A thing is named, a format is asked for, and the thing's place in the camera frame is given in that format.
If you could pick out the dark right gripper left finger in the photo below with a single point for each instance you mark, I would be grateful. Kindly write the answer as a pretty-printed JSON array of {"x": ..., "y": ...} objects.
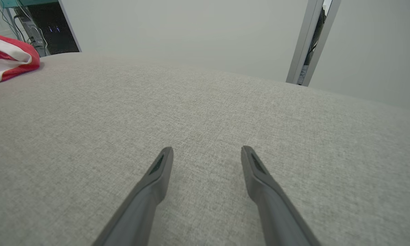
[{"x": 140, "y": 205}]

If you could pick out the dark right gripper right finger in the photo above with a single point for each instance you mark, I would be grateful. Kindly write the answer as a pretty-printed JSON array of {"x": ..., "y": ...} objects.
[{"x": 276, "y": 208}]

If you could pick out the red and white shorts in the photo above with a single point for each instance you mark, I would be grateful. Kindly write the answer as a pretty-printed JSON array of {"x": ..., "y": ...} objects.
[{"x": 10, "y": 56}]

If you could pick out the grey fabric sofa cushion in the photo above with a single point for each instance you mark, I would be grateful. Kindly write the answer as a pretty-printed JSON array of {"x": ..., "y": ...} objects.
[{"x": 204, "y": 119}]

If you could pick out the black computer with lights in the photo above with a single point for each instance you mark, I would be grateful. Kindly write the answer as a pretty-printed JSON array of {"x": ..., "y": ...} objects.
[{"x": 59, "y": 30}]

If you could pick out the grey computer tower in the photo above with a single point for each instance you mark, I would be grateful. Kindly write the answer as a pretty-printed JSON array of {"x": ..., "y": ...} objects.
[{"x": 32, "y": 30}]

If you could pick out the teal desk top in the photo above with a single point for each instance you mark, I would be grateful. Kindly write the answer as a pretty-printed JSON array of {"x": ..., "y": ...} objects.
[{"x": 30, "y": 2}]

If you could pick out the grey partition post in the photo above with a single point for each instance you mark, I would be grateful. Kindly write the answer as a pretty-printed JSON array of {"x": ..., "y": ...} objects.
[{"x": 304, "y": 41}]

